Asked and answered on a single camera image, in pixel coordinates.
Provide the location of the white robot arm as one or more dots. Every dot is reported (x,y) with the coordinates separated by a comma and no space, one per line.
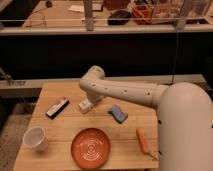
(184,112)

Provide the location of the metal post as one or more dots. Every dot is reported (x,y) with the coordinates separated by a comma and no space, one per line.
(88,14)

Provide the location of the black and white eraser block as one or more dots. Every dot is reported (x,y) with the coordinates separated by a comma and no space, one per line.
(56,108)

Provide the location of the white cup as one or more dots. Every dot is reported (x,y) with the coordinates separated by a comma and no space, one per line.
(35,139)

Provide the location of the orange handled tool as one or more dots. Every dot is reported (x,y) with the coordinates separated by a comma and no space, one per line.
(143,143)

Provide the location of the orange box on back table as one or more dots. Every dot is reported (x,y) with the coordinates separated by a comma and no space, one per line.
(141,15)

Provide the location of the black object on back table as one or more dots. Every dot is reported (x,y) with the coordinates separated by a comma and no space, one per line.
(119,17)

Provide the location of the white bottle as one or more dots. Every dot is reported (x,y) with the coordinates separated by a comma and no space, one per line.
(85,106)

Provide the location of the white paper on back table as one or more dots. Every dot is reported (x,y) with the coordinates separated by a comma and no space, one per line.
(80,8)

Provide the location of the metal clamp at left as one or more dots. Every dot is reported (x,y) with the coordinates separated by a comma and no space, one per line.
(10,81)

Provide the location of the blue sponge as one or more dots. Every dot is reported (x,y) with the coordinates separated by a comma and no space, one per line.
(117,113)

